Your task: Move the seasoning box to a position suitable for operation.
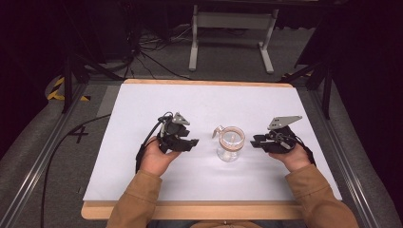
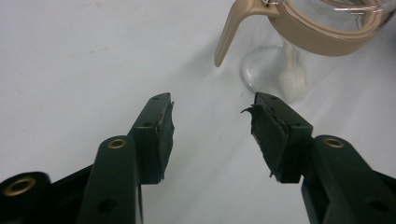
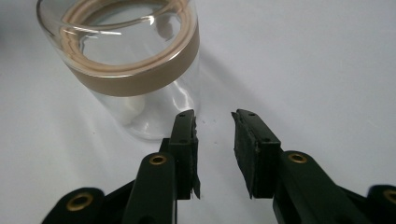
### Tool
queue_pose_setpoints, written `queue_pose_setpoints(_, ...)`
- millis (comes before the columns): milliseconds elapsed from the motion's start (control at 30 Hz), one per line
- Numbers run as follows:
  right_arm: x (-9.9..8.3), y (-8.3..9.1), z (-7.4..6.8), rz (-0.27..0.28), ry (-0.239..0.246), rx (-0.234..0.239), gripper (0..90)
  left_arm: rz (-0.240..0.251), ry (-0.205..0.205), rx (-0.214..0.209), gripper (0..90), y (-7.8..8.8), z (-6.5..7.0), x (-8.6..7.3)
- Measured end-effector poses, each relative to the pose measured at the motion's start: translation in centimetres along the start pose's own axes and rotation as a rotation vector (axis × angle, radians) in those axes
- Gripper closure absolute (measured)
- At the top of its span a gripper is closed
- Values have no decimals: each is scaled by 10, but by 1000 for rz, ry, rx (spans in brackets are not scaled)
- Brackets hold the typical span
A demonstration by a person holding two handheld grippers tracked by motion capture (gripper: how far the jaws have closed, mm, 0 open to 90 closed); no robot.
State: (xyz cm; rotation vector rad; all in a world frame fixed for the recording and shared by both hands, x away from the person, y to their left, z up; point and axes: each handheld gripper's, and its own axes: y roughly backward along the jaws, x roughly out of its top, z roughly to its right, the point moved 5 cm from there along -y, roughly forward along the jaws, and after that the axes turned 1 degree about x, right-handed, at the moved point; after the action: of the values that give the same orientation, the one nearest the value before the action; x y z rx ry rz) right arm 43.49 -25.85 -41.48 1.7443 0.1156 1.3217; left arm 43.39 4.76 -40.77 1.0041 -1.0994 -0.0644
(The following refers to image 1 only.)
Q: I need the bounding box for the black metal stand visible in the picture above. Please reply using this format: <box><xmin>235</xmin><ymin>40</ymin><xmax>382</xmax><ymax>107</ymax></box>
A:
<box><xmin>61</xmin><ymin>51</ymin><xmax>125</xmax><ymax>115</ymax></box>
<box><xmin>278</xmin><ymin>58</ymin><xmax>335</xmax><ymax>121</ymax></box>

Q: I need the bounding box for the right hand-held gripper black cable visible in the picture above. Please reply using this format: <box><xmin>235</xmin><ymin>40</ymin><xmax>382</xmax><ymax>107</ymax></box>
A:
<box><xmin>275</xmin><ymin>131</ymin><xmax>317</xmax><ymax>167</ymax></box>

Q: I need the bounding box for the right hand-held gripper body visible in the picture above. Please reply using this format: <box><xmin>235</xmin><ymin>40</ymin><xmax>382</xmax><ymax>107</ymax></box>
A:
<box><xmin>266</xmin><ymin>115</ymin><xmax>303</xmax><ymax>155</ymax></box>

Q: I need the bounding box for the yellow black hazard tape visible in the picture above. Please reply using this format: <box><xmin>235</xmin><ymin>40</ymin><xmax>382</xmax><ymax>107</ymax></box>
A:
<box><xmin>47</xmin><ymin>76</ymin><xmax>92</xmax><ymax>103</ymax></box>

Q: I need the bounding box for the white metal table frame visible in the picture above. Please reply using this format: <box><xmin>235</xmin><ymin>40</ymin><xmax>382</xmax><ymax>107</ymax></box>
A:
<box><xmin>188</xmin><ymin>4</ymin><xmax>280</xmax><ymax>75</ymax></box>

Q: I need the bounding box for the person's right hand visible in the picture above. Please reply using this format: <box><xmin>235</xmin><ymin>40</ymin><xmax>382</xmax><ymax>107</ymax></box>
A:
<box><xmin>268</xmin><ymin>142</ymin><xmax>313</xmax><ymax>174</ymax></box>

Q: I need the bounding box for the black floor cable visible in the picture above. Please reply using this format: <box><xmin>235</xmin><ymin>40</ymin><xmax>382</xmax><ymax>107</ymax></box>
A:
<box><xmin>40</xmin><ymin>113</ymin><xmax>112</xmax><ymax>228</ymax></box>

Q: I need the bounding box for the hand-held gripper black cable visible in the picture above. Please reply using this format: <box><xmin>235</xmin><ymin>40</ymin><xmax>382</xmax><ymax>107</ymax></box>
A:
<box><xmin>135</xmin><ymin>111</ymin><xmax>175</xmax><ymax>174</ymax></box>
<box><xmin>275</xmin><ymin>131</ymin><xmax>317</xmax><ymax>167</ymax></box>

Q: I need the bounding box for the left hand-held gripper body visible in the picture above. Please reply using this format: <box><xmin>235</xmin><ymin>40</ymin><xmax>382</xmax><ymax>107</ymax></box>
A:
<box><xmin>157</xmin><ymin>111</ymin><xmax>192</xmax><ymax>155</ymax></box>

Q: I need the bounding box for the white table mat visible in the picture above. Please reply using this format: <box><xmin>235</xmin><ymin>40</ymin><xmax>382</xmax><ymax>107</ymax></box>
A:
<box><xmin>83</xmin><ymin>83</ymin><xmax>343</xmax><ymax>202</ymax></box>

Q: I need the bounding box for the bundle of floor cables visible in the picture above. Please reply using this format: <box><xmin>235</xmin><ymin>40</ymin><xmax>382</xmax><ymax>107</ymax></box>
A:
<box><xmin>122</xmin><ymin>23</ymin><xmax>194</xmax><ymax>81</ymax></box>

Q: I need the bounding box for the left hand-held gripper black cable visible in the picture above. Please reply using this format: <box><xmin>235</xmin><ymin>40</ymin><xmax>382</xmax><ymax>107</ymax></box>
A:
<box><xmin>135</xmin><ymin>111</ymin><xmax>175</xmax><ymax>174</ymax></box>

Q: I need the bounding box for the person's left hand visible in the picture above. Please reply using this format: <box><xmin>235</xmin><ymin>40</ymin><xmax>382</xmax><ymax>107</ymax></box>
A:
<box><xmin>139</xmin><ymin>136</ymin><xmax>182</xmax><ymax>178</ymax></box>

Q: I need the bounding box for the person's brown jacket torso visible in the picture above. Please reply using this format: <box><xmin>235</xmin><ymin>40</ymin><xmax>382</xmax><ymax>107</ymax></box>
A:
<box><xmin>189</xmin><ymin>220</ymin><xmax>264</xmax><ymax>228</ymax></box>

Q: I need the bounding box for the aluminium rail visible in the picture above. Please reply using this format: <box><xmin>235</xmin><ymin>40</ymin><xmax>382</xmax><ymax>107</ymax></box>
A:
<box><xmin>308</xmin><ymin>89</ymin><xmax>381</xmax><ymax>228</ymax></box>
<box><xmin>0</xmin><ymin>83</ymin><xmax>89</xmax><ymax>228</ymax></box>

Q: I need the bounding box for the clear glass jar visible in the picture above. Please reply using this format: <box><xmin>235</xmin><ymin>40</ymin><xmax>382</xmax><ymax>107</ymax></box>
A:
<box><xmin>211</xmin><ymin>124</ymin><xmax>247</xmax><ymax>163</ymax></box>

